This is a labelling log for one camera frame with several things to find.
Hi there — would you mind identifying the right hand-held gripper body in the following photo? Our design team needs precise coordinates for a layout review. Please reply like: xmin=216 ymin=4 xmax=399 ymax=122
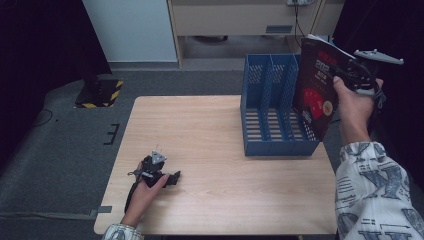
xmin=342 ymin=48 xmax=405 ymax=97

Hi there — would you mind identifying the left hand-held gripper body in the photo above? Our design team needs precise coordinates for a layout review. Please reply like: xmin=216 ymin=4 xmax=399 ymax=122
xmin=127 ymin=150 xmax=168 ymax=188

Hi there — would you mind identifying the black book with red print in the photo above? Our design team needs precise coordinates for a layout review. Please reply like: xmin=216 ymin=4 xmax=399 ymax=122
xmin=292 ymin=33 xmax=357 ymax=143

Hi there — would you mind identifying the blue plastic file rack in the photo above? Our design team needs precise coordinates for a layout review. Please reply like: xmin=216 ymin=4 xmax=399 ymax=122
xmin=239 ymin=53 xmax=322 ymax=157

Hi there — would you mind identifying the person's left hand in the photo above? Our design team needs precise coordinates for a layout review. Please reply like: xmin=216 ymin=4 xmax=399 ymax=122
xmin=120 ymin=161 xmax=170 ymax=228

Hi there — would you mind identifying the person's right hand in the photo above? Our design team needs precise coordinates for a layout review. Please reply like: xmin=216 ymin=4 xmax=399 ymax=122
xmin=332 ymin=75 xmax=385 ymax=135

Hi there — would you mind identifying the grey tape piece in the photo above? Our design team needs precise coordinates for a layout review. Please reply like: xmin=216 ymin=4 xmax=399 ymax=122
xmin=89 ymin=205 xmax=113 ymax=218

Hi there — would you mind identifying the dark curtain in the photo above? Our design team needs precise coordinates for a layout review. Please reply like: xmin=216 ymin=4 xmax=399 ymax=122
xmin=331 ymin=0 xmax=424 ymax=193

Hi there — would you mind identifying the striped yellow black stand base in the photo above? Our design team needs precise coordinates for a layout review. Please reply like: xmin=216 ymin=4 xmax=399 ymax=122
xmin=74 ymin=77 xmax=125 ymax=109

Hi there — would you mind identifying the beige wooden desk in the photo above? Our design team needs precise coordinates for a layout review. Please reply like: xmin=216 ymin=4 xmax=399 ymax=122
xmin=166 ymin=0 xmax=346 ymax=69

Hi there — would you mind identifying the white cabinet panel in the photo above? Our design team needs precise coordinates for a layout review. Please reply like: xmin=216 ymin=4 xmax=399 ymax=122
xmin=82 ymin=0 xmax=178 ymax=63

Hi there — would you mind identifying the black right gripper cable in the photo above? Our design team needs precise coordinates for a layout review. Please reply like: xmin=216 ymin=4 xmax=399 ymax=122
xmin=366 ymin=81 xmax=388 ymax=136

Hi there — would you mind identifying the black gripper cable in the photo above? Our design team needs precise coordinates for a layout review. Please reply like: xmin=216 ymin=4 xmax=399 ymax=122
xmin=366 ymin=81 xmax=388 ymax=136
xmin=123 ymin=179 xmax=142 ymax=215

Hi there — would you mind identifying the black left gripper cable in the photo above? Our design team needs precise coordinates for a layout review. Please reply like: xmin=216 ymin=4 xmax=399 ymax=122
xmin=123 ymin=179 xmax=142 ymax=215

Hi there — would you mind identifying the black hanging cable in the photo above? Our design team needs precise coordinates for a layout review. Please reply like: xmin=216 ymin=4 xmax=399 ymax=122
xmin=292 ymin=2 xmax=309 ymax=43

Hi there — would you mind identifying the thin black floor cable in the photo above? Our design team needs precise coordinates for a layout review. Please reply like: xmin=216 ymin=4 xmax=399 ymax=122
xmin=32 ymin=108 xmax=54 ymax=128

